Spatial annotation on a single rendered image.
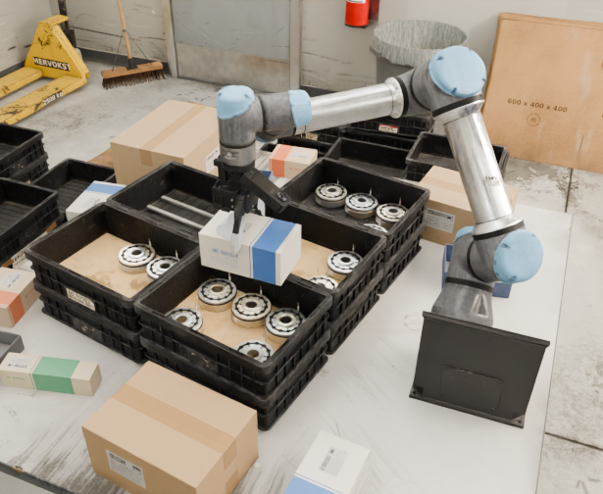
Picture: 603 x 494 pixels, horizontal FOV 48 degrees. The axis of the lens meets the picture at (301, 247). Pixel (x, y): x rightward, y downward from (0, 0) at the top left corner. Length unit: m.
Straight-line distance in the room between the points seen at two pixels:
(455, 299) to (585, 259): 2.05
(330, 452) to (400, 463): 0.19
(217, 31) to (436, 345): 3.82
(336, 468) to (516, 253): 0.60
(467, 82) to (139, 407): 0.99
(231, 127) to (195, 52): 3.90
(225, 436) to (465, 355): 0.58
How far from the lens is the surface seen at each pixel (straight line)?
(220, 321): 1.75
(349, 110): 1.56
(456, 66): 1.51
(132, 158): 2.46
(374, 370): 1.81
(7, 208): 3.02
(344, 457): 1.51
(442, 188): 2.27
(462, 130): 1.52
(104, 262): 2.00
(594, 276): 3.53
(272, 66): 4.99
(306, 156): 2.58
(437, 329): 1.59
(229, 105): 1.34
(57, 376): 1.79
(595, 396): 2.92
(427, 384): 1.72
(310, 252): 1.97
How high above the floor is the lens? 2.00
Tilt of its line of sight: 36 degrees down
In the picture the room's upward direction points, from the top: 1 degrees clockwise
